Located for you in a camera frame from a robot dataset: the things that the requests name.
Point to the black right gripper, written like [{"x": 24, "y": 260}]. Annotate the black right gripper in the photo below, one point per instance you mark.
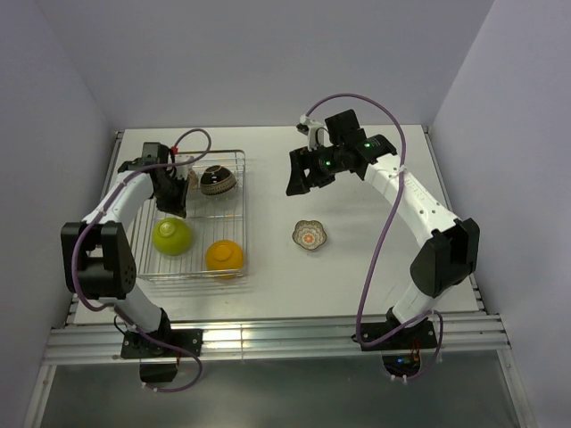
[{"x": 302, "y": 159}]

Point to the lime green plastic bowl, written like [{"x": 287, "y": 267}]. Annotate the lime green plastic bowl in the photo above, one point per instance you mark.
[{"x": 172, "y": 237}]

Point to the orange plastic bowl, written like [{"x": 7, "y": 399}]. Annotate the orange plastic bowl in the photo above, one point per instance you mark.
[{"x": 224, "y": 255}]

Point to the white ceramic bowl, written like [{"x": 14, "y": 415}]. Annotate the white ceramic bowl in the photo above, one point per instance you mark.
[{"x": 193, "y": 180}]

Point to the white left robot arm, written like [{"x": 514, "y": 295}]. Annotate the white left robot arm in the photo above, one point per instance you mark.
[{"x": 99, "y": 264}]

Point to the aluminium front rail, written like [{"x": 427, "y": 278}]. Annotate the aluminium front rail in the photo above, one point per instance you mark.
[{"x": 296, "y": 338}]

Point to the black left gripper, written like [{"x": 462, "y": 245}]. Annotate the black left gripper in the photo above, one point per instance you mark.
[{"x": 177, "y": 208}]

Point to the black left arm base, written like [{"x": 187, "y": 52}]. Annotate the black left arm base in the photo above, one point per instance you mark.
[{"x": 158, "y": 365}]

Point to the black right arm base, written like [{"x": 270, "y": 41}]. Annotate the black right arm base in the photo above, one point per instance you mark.
[{"x": 405, "y": 353}]

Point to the small flower patterned dish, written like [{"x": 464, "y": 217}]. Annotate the small flower patterned dish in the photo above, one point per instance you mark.
[{"x": 309, "y": 234}]

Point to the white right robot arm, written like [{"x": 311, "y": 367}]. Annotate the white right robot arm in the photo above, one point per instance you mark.
[{"x": 448, "y": 245}]

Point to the metal wire dish rack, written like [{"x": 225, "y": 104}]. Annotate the metal wire dish rack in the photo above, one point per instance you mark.
[{"x": 210, "y": 219}]

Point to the dark patterned ceramic bowl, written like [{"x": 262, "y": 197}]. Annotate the dark patterned ceramic bowl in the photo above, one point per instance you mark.
[{"x": 217, "y": 180}]

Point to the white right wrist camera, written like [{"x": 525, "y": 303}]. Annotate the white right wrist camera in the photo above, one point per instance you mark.
[{"x": 313, "y": 130}]

